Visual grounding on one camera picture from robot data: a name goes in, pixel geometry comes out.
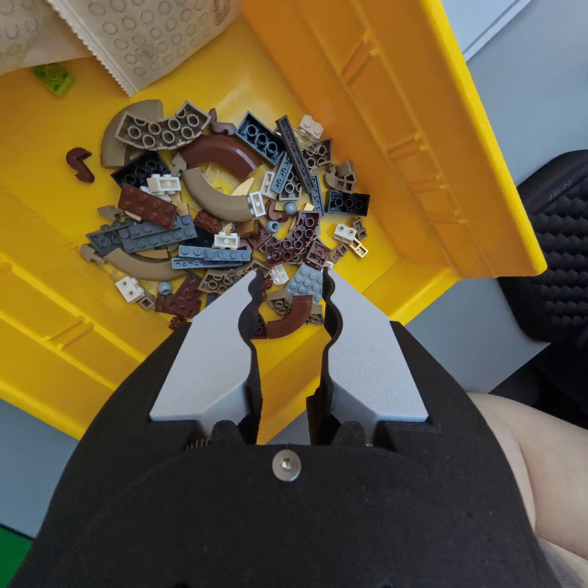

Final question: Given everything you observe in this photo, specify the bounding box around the cream paper bag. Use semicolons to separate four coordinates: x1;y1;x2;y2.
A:
0;0;92;76
46;0;242;97

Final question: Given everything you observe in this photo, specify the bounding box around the person's bare leg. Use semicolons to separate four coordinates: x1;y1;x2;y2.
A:
466;390;588;588

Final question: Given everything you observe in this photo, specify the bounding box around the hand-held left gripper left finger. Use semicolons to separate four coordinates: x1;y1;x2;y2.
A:
149;269;265;444

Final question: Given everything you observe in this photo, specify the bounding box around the green plastic bin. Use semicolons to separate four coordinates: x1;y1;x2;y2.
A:
0;526;33;588

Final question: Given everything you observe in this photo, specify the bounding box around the black textured cushion pad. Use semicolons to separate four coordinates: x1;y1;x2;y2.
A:
498;149;588;343

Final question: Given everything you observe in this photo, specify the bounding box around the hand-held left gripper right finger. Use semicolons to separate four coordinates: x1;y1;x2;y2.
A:
306;266;430;445

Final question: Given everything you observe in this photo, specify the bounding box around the lime green brick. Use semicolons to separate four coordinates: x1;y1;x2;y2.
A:
31;64;76;97

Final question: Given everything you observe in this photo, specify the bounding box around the yellow plastic bin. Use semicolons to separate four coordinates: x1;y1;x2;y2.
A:
0;0;547;444

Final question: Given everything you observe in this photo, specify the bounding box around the pile of mixed toy bricks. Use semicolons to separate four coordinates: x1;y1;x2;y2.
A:
65;99;372;341

